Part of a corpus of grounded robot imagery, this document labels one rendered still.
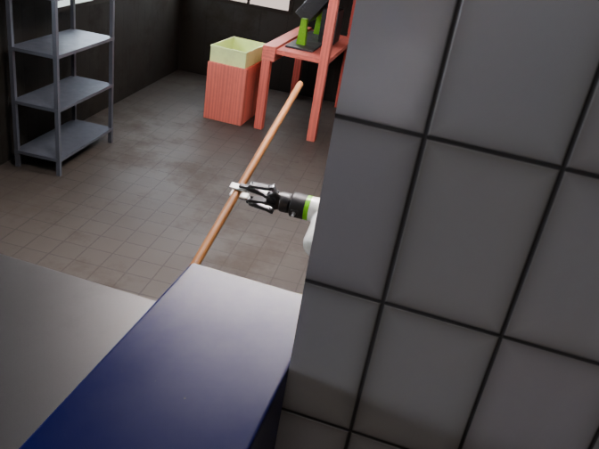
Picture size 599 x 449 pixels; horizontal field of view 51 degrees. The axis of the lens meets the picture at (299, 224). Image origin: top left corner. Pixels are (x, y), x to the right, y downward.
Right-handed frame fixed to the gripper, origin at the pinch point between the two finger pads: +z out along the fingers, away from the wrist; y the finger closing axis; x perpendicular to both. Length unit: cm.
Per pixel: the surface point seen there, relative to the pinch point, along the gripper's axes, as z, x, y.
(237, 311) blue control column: -50, -126, -103
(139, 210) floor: 162, 177, 219
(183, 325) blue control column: -46, -131, -104
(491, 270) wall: -72, -128, -120
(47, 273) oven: -25, -125, -97
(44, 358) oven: -33, -137, -101
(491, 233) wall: -71, -127, -122
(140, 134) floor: 248, 334, 269
